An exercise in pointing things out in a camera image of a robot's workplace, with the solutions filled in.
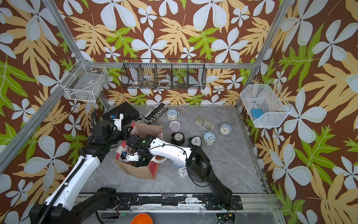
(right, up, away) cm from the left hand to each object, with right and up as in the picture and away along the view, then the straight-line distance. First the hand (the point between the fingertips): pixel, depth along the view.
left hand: (131, 125), depth 78 cm
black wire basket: (+17, +36, +18) cm, 43 cm away
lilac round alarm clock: (+24, -2, +26) cm, 35 cm away
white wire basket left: (-32, +27, +8) cm, 43 cm away
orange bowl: (+9, -44, -12) cm, 47 cm away
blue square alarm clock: (+27, -23, +7) cm, 36 cm away
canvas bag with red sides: (+4, -2, +3) cm, 6 cm away
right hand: (+4, -22, +1) cm, 23 cm away
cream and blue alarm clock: (+22, +7, +32) cm, 39 cm away
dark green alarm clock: (+38, -11, +15) cm, 43 cm away
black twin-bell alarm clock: (+26, -10, +18) cm, 33 cm away
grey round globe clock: (+60, -3, +19) cm, 63 cm away
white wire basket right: (+79, +12, +5) cm, 80 cm away
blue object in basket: (+73, +8, +2) cm, 73 cm away
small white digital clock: (+29, -28, +5) cm, 41 cm away
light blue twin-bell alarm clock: (+48, -9, +18) cm, 52 cm away
